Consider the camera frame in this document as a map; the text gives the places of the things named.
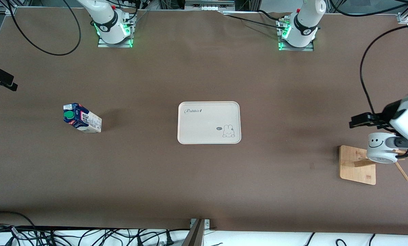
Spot white mug with smiley face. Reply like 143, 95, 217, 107
366, 133, 408, 164

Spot blue and white milk carton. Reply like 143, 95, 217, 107
63, 103, 102, 134

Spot wooden mug rack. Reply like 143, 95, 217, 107
339, 145, 408, 186

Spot cream tray with rabbit print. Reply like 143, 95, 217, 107
177, 101, 242, 145

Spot grey power strip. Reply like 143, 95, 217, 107
185, 0, 235, 11

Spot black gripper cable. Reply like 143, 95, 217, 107
0, 0, 81, 56
329, 0, 408, 117

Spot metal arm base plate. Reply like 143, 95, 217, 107
277, 19, 315, 52
97, 20, 136, 48

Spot black cable on table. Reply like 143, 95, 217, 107
258, 9, 290, 23
223, 13, 288, 30

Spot dark camera mount strut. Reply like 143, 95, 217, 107
182, 219, 206, 246

